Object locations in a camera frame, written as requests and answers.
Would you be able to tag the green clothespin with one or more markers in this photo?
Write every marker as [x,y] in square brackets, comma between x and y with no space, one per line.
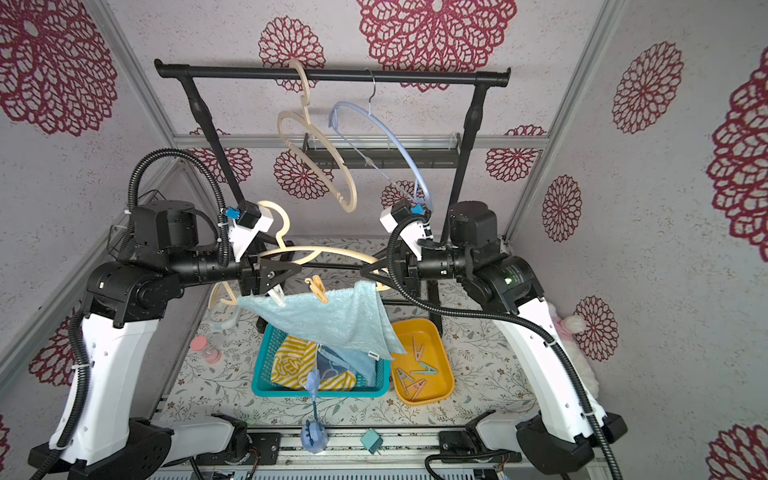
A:
[426,370]

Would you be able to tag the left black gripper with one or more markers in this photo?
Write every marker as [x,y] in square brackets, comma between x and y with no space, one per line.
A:
[259,278]

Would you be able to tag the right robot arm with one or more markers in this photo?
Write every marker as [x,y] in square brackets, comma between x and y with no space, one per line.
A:
[570,426]

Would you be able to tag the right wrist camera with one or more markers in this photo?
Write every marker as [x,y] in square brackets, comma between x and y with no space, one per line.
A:
[414,232]

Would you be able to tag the white clothespin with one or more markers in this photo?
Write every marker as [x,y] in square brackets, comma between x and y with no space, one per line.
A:
[278,295]

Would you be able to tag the black clothes rack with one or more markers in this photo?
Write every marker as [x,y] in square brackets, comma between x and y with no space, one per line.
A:
[204,120]

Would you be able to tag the black wire wall rack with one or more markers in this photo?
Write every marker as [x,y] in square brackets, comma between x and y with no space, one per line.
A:
[116,232]

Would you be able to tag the orange clothespin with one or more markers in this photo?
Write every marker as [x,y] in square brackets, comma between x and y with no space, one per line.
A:
[317,287]

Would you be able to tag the white teddy bear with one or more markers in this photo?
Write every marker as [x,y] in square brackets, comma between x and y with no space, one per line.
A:
[567,329]

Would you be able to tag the small teal cube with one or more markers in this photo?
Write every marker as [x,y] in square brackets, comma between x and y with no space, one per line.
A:
[372,441]

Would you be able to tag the grey clothespin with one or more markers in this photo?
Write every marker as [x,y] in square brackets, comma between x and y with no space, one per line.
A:
[405,379]

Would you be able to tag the yellow striped towel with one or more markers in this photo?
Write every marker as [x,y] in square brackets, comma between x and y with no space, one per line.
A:
[295,359]

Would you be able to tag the light blue hanger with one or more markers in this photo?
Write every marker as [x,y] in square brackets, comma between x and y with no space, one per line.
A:
[420,194]

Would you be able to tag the blue hello towel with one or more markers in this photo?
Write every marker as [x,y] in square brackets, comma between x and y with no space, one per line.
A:
[335,361]

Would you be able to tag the beige plastic hanger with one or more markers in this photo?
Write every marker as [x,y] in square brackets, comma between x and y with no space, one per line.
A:
[222,292]

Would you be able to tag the peach pink clothespin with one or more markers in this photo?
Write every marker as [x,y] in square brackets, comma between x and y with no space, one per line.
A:
[419,350]

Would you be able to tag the white round clock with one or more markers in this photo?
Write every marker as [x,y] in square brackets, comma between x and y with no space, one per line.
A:
[224,316]

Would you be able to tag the teal plain towel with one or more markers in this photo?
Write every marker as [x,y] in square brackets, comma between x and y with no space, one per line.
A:
[352,318]

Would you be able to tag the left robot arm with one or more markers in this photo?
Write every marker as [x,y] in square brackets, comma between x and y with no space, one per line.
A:
[124,301]

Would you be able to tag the teal plastic basket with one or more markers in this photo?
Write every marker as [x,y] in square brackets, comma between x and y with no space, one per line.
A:
[264,387]

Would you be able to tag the yellow plastic tray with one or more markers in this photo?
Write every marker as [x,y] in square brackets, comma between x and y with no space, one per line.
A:
[438,387]

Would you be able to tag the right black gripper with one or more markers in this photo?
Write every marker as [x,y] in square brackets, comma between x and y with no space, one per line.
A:
[399,269]

